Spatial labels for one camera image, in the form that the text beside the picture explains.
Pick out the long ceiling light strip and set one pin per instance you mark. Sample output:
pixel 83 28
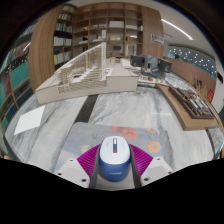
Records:
pixel 176 28

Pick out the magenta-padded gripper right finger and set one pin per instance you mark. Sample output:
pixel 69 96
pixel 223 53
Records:
pixel 141 161

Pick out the flat white site model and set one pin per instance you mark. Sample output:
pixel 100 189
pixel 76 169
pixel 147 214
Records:
pixel 151 80

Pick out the red wall sign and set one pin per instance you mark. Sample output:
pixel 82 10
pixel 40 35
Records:
pixel 210 96

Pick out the wooden shelf unit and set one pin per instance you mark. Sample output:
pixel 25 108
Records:
pixel 113 30

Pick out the white slatted architectural model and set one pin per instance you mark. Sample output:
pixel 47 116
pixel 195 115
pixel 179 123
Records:
pixel 93 83

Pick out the wooden model base board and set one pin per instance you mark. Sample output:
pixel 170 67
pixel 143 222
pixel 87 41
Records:
pixel 186 121

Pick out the blue and white computer mouse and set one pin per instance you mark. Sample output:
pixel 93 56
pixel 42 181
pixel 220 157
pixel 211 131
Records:
pixel 114 160

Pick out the floral print mouse pad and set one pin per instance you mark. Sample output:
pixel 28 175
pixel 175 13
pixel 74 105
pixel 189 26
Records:
pixel 83 136

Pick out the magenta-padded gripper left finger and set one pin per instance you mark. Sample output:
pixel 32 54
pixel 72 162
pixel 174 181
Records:
pixel 87 161

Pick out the white paper sheet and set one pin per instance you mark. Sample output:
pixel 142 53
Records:
pixel 30 120

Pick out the brown building site model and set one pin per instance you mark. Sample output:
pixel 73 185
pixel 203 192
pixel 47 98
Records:
pixel 193 103

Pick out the dark grey house model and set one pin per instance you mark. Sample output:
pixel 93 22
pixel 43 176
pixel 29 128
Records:
pixel 150 65

